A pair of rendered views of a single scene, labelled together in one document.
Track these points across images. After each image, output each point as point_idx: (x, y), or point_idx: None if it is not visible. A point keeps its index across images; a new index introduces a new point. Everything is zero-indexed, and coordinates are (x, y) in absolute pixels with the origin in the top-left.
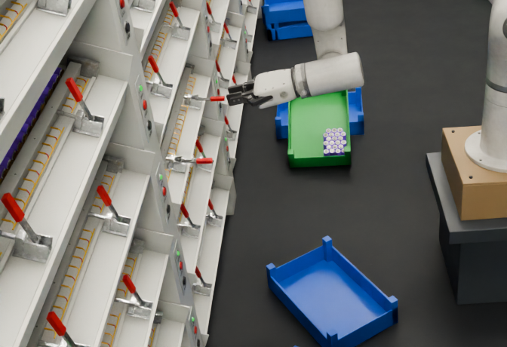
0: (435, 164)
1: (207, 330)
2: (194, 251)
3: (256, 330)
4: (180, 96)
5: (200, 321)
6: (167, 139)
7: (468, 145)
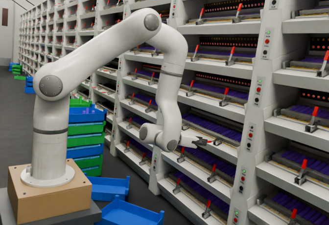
0: (92, 205)
1: (170, 205)
2: (172, 158)
3: (152, 209)
4: (221, 136)
5: (166, 185)
6: (196, 125)
7: (72, 170)
